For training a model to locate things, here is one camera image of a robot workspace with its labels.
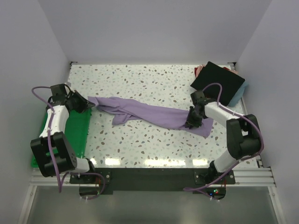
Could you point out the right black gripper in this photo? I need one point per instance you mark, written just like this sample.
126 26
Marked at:
190 121

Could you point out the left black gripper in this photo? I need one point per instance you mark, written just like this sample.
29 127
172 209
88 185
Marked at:
85 103

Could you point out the purple t shirt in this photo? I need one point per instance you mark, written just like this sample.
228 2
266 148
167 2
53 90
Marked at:
130 109

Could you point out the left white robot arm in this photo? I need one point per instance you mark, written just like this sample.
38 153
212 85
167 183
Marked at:
52 150

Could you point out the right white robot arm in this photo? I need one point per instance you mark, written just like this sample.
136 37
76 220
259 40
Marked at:
243 134

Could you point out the green plastic tray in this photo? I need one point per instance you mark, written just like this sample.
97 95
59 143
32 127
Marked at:
76 131

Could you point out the light blue folded t shirt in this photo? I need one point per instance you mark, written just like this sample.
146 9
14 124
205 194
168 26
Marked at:
238 95

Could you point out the pink folded t shirt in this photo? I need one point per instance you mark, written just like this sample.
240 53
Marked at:
198 69

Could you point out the black folded t shirt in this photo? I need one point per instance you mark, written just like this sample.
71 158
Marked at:
213 73

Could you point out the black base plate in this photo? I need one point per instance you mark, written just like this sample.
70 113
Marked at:
141 179

